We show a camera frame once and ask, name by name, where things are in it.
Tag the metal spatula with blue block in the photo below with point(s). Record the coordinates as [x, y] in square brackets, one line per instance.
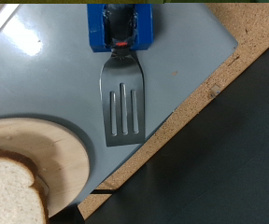
[122, 109]

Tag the white bread slice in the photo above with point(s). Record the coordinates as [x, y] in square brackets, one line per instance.
[10, 193]

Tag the silver toaster oven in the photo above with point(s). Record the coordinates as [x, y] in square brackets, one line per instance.
[47, 87]

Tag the small orange crumb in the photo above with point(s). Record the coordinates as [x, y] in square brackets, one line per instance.
[174, 73]

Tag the round wooden cutting board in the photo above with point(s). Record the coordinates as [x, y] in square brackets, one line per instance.
[53, 146]

